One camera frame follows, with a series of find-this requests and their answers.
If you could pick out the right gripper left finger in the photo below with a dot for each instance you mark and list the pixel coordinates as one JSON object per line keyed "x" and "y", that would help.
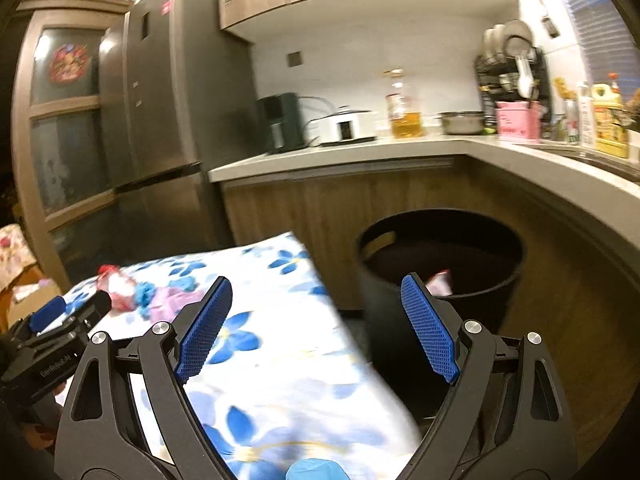
{"x": 100, "y": 434}

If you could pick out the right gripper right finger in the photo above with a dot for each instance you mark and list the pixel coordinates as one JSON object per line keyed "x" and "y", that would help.
{"x": 505, "y": 415}

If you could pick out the red white snack bag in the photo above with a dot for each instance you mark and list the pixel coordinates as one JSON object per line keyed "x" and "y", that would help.
{"x": 439, "y": 284}

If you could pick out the black trash bin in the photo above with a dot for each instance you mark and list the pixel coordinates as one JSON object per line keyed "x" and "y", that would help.
{"x": 468, "y": 259}

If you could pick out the floral box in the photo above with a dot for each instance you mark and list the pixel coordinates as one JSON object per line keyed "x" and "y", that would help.
{"x": 15, "y": 254}

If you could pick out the pink plastic bag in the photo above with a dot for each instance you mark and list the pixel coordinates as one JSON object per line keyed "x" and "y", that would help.
{"x": 118, "y": 285}

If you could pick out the blue crumpled glove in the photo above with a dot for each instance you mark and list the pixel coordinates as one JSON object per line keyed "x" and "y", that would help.
{"x": 145, "y": 292}

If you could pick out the wooden lower cabinet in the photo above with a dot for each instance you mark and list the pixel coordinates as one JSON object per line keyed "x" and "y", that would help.
{"x": 579, "y": 283}

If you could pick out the pink crumpled wrapper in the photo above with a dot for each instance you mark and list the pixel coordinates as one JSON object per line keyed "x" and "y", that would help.
{"x": 169, "y": 301}

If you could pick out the floral tablecloth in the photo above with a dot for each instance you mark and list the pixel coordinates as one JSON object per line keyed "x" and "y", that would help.
{"x": 284, "y": 381}

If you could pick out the wooden glass door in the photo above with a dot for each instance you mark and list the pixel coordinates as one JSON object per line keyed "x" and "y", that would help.
{"x": 66, "y": 196}

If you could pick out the steel pot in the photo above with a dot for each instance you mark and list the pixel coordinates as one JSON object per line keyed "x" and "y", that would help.
{"x": 462, "y": 123}

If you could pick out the pink utensil basket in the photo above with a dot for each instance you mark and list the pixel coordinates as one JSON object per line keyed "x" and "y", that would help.
{"x": 518, "y": 120}

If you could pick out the red door decoration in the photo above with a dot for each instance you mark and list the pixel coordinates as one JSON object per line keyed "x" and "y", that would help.
{"x": 68, "y": 63}

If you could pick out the cooking oil bottle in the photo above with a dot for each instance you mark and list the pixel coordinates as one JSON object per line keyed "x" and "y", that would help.
{"x": 403, "y": 107}

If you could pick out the yellow detergent bottle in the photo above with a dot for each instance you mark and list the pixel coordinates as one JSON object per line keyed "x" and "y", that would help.
{"x": 608, "y": 112}

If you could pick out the white bottle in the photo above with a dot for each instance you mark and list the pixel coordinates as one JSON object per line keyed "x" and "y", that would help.
{"x": 586, "y": 117}

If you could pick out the grey refrigerator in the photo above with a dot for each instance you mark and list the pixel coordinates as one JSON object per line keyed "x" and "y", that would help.
{"x": 178, "y": 99}

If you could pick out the white slow cooker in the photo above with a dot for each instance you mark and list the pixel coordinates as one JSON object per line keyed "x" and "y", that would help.
{"x": 346, "y": 126}

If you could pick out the white ladle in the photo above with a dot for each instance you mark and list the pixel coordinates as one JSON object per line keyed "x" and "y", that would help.
{"x": 525, "y": 77}

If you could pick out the black dish rack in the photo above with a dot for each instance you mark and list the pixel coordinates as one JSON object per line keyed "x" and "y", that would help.
{"x": 497, "y": 81}

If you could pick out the black air fryer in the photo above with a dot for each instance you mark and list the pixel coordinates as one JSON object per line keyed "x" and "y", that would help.
{"x": 281, "y": 123}

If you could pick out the window blinds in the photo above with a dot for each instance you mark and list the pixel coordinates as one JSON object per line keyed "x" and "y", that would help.
{"x": 606, "y": 43}

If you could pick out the hanging spatula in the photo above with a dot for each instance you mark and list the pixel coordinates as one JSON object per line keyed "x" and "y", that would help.
{"x": 550, "y": 28}

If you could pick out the wall socket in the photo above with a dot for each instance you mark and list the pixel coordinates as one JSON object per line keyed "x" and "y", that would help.
{"x": 294, "y": 59}

